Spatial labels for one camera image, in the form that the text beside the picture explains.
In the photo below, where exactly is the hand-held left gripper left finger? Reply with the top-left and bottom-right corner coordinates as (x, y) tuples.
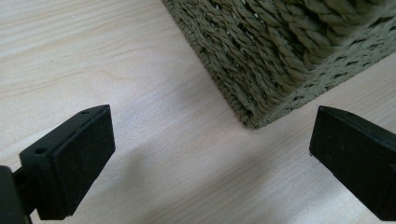
(19, 104), (117, 221)

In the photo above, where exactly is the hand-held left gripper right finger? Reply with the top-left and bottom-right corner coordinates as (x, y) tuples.
(308, 105), (396, 222)

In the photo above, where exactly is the green woven basket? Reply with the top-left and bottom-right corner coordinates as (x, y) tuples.
(161, 0), (396, 130)

